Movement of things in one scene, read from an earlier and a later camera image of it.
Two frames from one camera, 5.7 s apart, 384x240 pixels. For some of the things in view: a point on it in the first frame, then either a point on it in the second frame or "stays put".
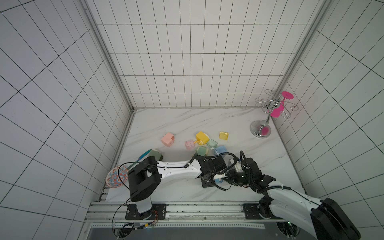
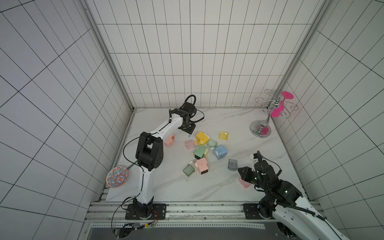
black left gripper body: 207,182 → 188,127
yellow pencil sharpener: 202,138 stays put
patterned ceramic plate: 116,177 stays put
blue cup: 221,149 stays put
